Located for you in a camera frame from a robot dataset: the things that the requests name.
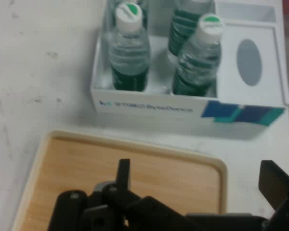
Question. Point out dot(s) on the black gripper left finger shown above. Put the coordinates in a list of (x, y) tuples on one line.
[(124, 173)]

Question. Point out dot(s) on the white and blue cardboard box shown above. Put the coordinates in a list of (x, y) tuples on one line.
[(147, 109)]

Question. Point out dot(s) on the green label water bottle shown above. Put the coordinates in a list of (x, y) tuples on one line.
[(183, 26), (128, 55), (145, 16), (197, 67)]

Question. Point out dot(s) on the white tissue dispenser with oval hole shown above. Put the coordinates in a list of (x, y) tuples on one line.
[(231, 72)]

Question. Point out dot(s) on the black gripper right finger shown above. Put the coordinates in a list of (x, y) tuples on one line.
[(274, 183)]

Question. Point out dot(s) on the bamboo tray with cream rim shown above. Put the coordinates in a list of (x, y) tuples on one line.
[(86, 163)]

